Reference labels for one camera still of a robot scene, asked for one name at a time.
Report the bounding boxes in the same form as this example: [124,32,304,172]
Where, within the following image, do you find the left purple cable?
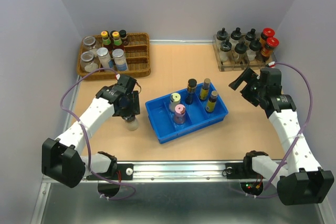
[60,68,137,200]

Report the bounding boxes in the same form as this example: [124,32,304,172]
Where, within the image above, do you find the clear acrylic cruet rack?
[212,34,276,72]

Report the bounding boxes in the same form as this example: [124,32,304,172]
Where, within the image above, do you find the aluminium frame rail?
[41,159,287,184]

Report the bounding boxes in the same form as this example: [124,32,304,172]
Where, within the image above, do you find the purple cable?
[245,61,314,199]
[60,68,137,200]

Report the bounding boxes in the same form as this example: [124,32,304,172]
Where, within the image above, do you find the black top cruet back right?
[245,28,256,44]

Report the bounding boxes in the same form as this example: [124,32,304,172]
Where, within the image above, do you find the clear glass jar back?
[82,36,102,57]

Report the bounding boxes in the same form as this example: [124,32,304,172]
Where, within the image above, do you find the tall jar white contents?
[97,47,114,72]

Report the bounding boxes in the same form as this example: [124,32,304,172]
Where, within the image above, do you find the green lid spice jar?
[169,92,181,113]

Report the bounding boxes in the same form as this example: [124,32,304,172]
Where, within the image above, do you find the amber oil bottle black cap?
[185,79,197,105]

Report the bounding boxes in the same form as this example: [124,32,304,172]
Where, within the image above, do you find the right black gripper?
[228,67,266,106]

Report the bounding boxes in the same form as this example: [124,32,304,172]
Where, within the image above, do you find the tall jar blue label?
[112,49,128,71]

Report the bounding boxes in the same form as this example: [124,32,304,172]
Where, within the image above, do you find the dark sauce bottle black cap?
[119,29,129,46]

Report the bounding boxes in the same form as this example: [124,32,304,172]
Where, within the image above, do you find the red lid jar front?
[260,37,279,61]

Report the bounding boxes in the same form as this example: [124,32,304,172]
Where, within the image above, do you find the black top cruet back middle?
[229,27,242,47]

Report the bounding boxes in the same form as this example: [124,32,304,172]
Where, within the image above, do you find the yellow label bottle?
[199,78,211,101]
[205,90,218,113]

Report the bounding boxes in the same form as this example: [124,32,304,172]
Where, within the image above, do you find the black top cruet front left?
[219,39,232,62]

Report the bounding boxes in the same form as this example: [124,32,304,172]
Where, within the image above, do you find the green label sauce bottle right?
[110,30,124,50]

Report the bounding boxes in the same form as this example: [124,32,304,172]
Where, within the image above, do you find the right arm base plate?
[222,162,261,179]

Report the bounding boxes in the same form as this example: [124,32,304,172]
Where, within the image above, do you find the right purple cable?
[245,61,314,199]

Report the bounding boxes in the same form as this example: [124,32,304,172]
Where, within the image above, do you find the pink lid spice jar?
[173,104,186,125]

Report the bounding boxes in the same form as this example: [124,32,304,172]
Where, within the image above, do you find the red lid jar back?
[260,27,275,45]

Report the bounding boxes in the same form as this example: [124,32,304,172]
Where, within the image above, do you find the black cruet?
[247,38,261,61]
[219,39,232,62]
[245,28,256,44]
[216,28,228,43]
[233,41,247,63]
[229,27,242,47]

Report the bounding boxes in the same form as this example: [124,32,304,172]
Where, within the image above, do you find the blue divided plastic bin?
[145,83,228,144]

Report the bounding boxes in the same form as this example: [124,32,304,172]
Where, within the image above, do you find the wicker divided basket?
[76,33,151,81]

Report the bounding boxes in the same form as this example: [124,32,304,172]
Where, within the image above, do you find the black top cruet front right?
[247,38,261,61]

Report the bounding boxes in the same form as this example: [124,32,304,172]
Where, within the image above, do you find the black top cruet front middle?
[233,41,247,63]

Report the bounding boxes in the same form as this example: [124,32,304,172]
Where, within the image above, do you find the clear glass jar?
[80,51,99,73]
[82,36,102,57]

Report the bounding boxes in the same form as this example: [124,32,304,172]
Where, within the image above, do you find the clear glass jar front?
[80,51,99,73]

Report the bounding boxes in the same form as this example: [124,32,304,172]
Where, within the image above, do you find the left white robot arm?
[41,74,140,188]

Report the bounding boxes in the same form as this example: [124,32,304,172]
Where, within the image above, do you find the red lid jar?
[260,27,275,45]
[260,37,279,61]

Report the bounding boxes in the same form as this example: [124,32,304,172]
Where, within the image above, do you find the silver lid grinder jar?
[124,116,139,131]

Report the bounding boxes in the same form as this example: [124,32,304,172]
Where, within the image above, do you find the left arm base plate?
[97,163,134,181]

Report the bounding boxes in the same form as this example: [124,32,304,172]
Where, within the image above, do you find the black top cruet back left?
[216,28,228,43]

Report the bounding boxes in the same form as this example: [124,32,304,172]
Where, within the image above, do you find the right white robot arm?
[226,67,334,206]

